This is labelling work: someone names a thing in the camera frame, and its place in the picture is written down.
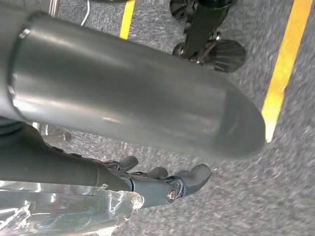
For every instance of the yellow floor tape square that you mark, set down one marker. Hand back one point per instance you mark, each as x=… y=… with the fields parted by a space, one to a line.
x=285 y=65

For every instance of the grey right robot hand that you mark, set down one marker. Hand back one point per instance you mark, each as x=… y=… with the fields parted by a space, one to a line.
x=123 y=91

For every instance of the clear plastic wrap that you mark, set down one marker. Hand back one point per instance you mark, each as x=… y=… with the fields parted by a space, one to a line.
x=61 y=211

